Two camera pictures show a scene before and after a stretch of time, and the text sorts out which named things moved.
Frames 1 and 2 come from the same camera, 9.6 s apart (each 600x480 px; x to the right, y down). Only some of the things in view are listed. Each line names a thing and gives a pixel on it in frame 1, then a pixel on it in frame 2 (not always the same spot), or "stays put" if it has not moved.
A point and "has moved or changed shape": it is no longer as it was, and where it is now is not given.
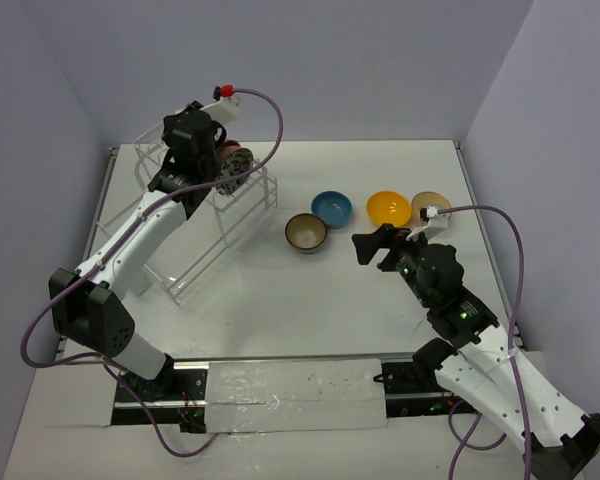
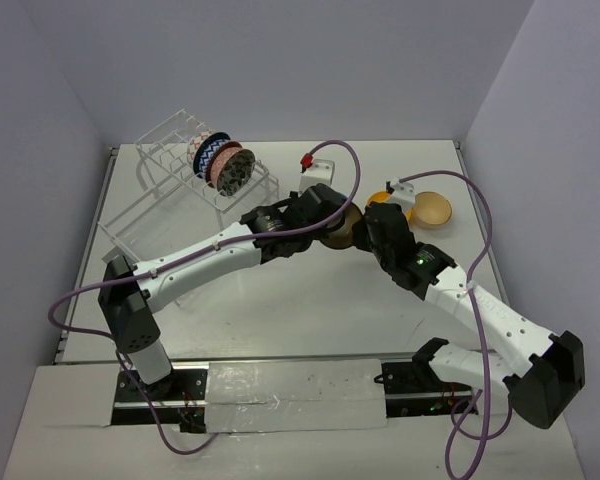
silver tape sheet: (277, 396) stays put
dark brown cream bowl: (306, 232) has moved or changed shape
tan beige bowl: (427, 199) stays put
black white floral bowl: (240, 160) stays put
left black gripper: (212, 163) → (327, 201)
